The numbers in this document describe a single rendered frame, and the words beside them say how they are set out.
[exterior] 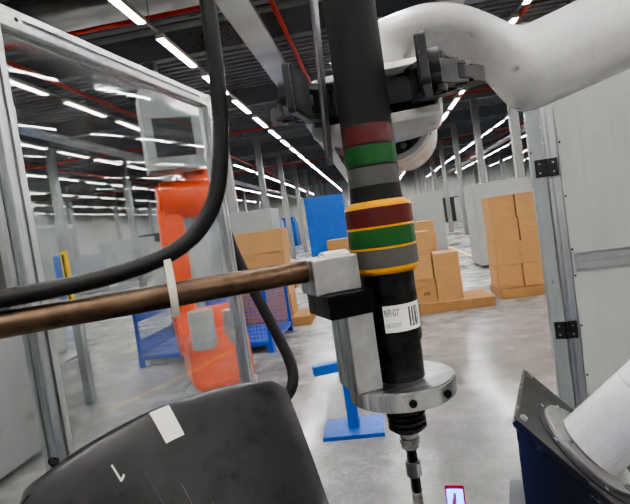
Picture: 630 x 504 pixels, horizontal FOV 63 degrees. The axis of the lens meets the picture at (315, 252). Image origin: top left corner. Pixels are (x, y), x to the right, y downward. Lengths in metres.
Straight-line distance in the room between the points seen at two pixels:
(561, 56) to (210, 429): 0.49
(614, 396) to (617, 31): 0.64
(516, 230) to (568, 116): 6.41
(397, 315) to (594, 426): 0.78
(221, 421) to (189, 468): 0.05
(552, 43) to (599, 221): 1.62
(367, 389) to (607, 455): 0.79
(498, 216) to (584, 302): 6.32
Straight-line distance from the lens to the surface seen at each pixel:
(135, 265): 0.29
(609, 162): 2.20
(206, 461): 0.44
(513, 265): 8.56
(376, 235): 0.31
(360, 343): 0.32
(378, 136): 0.32
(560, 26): 0.61
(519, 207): 8.52
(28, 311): 0.30
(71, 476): 0.45
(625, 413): 1.05
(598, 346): 2.25
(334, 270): 0.31
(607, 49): 0.62
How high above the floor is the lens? 1.56
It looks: 3 degrees down
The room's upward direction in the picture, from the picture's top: 8 degrees counter-clockwise
